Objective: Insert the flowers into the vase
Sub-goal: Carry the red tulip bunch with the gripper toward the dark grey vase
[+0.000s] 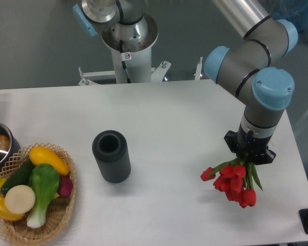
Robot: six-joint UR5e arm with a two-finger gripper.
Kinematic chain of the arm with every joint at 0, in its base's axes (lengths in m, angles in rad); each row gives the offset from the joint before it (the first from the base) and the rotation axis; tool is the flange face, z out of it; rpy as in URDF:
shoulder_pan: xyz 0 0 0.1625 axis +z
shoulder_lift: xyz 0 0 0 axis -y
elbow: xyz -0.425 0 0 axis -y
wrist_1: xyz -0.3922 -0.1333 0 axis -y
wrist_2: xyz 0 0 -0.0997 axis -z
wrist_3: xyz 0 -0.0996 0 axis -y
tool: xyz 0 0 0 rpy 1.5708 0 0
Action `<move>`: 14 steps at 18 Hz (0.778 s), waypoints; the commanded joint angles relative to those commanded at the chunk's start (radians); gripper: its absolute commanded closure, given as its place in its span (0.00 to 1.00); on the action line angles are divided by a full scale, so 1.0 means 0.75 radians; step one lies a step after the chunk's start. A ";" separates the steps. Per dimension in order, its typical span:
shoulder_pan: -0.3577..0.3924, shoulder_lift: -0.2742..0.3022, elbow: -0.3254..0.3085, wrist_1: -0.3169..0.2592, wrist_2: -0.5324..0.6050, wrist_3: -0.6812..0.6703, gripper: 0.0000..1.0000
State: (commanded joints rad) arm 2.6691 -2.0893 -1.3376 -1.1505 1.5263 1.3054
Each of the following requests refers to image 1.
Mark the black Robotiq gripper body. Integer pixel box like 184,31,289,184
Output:
224,130,276,165

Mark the red tulip bouquet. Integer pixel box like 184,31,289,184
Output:
200,156,263,208

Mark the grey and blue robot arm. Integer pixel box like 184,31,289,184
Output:
72,1,298,165

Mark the dark grey ribbed vase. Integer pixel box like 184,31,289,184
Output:
92,130,131,183

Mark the blue plastic bag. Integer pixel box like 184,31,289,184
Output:
266,0,308,42

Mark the purple red radish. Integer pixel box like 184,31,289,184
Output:
57,176,73,197

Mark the woven wicker basket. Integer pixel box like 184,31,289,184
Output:
0,143,76,245

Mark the green bok choy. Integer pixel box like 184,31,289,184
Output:
27,164,60,229

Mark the yellow squash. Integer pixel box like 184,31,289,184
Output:
29,146,70,176

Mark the dark green cucumber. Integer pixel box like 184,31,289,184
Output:
0,159,35,196

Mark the cream round disc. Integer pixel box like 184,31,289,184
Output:
5,185,35,214

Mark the yellow bell pepper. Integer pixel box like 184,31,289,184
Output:
0,195,25,221

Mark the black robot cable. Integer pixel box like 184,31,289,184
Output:
119,39,132,84

